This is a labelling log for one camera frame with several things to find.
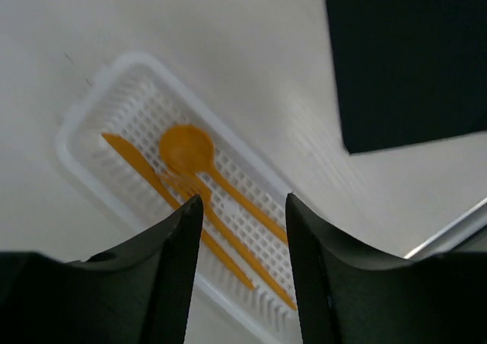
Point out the aluminium frame rail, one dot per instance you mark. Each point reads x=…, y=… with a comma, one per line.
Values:
x=466, y=233

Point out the dark navy paper napkin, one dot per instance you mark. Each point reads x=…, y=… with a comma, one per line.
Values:
x=408, y=71

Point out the orange plastic fork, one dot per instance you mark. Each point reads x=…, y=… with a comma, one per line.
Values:
x=192, y=185

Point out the white narrow cutlery tray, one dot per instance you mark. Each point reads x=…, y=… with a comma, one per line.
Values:
x=138, y=99

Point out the orange plastic spoon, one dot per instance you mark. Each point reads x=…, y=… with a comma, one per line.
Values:
x=191, y=149

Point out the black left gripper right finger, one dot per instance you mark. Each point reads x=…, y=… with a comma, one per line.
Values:
x=350, y=292

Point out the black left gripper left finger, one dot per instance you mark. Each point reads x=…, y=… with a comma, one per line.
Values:
x=136, y=292

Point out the orange plastic knife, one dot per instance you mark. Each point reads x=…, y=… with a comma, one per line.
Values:
x=137, y=161

